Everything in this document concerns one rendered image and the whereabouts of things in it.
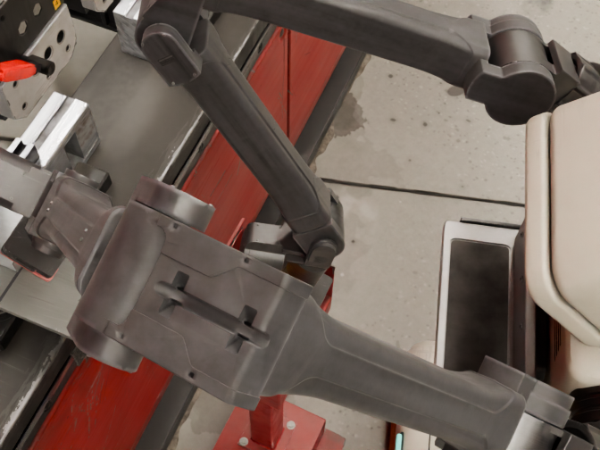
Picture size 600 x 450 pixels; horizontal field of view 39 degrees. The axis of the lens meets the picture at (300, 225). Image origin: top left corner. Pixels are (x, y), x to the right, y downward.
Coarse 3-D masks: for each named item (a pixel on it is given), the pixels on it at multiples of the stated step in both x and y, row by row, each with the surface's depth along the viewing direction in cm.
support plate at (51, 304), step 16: (0, 272) 107; (64, 272) 107; (0, 288) 106; (16, 288) 106; (32, 288) 106; (48, 288) 106; (64, 288) 106; (0, 304) 105; (16, 304) 105; (32, 304) 105; (48, 304) 105; (64, 304) 105; (32, 320) 104; (48, 320) 104; (64, 320) 104; (64, 336) 103
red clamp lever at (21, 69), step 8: (24, 56) 101; (32, 56) 100; (0, 64) 94; (8, 64) 94; (16, 64) 95; (24, 64) 96; (32, 64) 98; (40, 64) 100; (48, 64) 100; (0, 72) 93; (8, 72) 93; (16, 72) 95; (24, 72) 96; (32, 72) 98; (40, 72) 101; (48, 72) 100; (0, 80) 93; (8, 80) 94
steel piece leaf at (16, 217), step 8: (0, 208) 111; (0, 216) 111; (8, 216) 111; (16, 216) 111; (0, 224) 110; (8, 224) 110; (16, 224) 110; (0, 232) 110; (8, 232) 110; (0, 240) 109; (0, 248) 108; (0, 256) 108; (0, 264) 107; (8, 264) 107; (16, 264) 106
